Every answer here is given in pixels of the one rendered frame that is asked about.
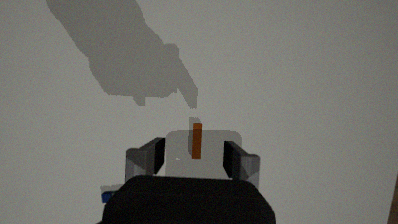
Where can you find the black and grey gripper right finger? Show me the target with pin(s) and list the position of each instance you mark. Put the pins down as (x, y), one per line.
(240, 165)

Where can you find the orange-brown rod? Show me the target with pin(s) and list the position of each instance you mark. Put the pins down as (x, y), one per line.
(197, 137)

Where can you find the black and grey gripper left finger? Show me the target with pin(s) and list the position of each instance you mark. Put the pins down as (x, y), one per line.
(146, 160)

